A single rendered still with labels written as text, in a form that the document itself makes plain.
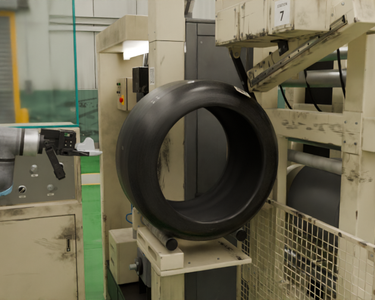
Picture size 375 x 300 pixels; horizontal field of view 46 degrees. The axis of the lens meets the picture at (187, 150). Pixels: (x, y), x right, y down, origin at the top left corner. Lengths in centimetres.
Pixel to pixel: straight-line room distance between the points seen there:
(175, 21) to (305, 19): 66
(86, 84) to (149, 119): 933
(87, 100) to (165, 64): 887
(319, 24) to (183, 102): 50
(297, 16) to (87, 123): 951
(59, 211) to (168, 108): 98
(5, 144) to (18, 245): 88
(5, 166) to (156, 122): 50
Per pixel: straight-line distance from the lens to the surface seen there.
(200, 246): 190
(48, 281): 238
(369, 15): 150
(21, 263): 233
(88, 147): 155
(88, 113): 1076
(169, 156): 194
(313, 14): 151
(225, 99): 157
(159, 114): 149
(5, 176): 153
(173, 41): 194
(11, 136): 151
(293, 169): 247
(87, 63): 1083
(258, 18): 165
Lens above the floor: 146
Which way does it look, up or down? 8 degrees down
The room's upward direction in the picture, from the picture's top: straight up
